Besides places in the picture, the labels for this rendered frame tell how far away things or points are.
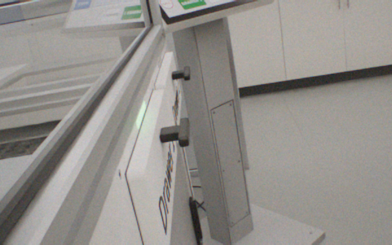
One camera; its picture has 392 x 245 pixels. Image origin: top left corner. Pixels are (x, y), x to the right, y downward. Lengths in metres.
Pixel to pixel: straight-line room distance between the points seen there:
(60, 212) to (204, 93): 1.26
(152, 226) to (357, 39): 3.35
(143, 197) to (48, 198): 0.17
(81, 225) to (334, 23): 3.42
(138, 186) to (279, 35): 3.18
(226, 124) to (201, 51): 0.30
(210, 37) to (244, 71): 2.10
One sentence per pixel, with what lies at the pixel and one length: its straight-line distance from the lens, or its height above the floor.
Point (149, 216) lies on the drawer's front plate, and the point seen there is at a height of 0.88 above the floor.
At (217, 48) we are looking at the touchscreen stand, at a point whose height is 0.82.
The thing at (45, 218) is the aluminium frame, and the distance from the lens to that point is 0.22.
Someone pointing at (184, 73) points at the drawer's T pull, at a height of 0.91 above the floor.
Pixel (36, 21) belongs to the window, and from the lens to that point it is 0.30.
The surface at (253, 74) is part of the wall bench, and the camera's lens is 3.56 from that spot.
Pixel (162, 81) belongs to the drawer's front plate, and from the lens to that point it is 0.69.
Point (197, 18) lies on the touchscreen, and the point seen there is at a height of 0.96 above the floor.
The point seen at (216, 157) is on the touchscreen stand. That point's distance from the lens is 1.55.
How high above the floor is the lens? 1.09
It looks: 19 degrees down
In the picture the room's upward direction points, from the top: 10 degrees counter-clockwise
